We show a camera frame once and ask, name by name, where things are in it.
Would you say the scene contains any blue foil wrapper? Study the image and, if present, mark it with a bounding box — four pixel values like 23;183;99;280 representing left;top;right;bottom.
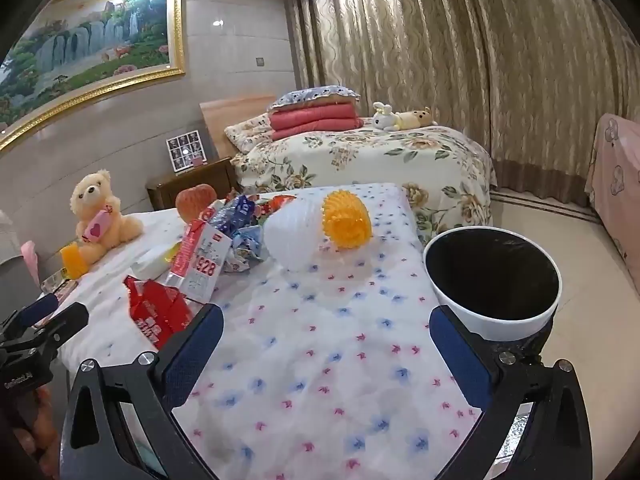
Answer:
224;225;266;273

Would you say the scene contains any person's left hand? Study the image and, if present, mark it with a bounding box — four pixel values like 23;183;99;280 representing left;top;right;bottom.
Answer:
12;390;63;478

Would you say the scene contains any blue dotted pillow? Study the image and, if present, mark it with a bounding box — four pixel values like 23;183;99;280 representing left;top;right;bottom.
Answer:
267;85;362;113

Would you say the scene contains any cream teddy bear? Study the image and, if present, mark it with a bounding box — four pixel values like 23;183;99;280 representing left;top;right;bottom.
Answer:
69;169;145;267

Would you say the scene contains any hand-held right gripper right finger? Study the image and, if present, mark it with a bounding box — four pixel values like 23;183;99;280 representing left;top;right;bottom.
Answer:
429;305;593;480

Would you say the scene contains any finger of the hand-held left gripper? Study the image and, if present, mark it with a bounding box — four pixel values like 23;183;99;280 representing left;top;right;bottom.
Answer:
0;292;60;336
27;302;90;352

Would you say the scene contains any red apple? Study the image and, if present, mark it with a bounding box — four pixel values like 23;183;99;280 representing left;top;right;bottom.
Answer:
175;184;218;223

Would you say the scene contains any bed with floral bedspread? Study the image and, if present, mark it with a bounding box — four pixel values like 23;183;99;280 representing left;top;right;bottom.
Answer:
224;112;498;246

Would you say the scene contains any gold framed landscape painting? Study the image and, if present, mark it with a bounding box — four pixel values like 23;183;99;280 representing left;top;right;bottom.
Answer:
0;0;187;153

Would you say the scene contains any white bunny plush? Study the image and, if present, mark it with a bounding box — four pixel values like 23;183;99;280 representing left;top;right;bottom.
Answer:
371;102;402;132

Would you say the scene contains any white and red milk carton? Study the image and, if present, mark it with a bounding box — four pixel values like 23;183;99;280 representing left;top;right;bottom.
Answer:
167;220;233;303

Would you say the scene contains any wooden nightstand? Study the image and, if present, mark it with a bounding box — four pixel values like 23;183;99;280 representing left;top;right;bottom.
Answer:
145;156;238;211

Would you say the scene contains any pink object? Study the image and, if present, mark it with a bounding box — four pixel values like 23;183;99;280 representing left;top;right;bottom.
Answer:
20;240;41;286

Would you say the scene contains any silver foil sheet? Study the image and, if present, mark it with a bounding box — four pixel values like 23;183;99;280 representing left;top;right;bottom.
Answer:
480;400;537;480

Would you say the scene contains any beige patterned curtain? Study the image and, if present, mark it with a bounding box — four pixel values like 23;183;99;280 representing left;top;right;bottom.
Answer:
287;0;640;206

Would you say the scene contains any colourful flat packet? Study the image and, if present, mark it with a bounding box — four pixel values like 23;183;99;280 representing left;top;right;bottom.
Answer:
42;270;81;297

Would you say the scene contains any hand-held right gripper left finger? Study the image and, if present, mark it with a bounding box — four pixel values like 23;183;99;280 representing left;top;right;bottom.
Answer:
59;304;225;480

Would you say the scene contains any floral pillow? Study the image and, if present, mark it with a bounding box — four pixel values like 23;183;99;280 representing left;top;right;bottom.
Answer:
224;114;273;153

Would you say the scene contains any red paper packaging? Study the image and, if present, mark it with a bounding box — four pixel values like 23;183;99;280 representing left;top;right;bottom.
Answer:
123;275;196;351

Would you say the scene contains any orange plastic wrapper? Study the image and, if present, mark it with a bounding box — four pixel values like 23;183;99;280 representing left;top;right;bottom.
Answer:
257;194;298;218

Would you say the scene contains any wooden headboard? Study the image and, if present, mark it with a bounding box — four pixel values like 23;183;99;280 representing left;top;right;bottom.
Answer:
199;95;276;161

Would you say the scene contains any orange cup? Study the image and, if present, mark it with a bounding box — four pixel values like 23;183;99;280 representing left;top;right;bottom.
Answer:
60;242;91;281

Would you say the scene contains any blue plastic wrapper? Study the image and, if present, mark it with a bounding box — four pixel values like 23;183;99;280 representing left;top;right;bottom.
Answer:
207;194;260;236

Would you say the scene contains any white trash bin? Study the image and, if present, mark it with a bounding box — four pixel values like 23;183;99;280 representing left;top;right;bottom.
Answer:
422;226;562;356

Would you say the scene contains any folded red blanket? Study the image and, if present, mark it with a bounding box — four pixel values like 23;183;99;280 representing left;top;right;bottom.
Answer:
270;101;365;142

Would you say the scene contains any black and white photo frame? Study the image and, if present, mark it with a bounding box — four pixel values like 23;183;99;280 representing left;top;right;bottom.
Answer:
166;130;208;171

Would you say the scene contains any yellow plush toy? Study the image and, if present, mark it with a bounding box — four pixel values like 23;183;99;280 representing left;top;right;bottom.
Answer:
395;106;439;130

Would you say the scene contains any pink cloth covered furniture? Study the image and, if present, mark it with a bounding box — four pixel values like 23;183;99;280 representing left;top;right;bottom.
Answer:
585;112;640;291

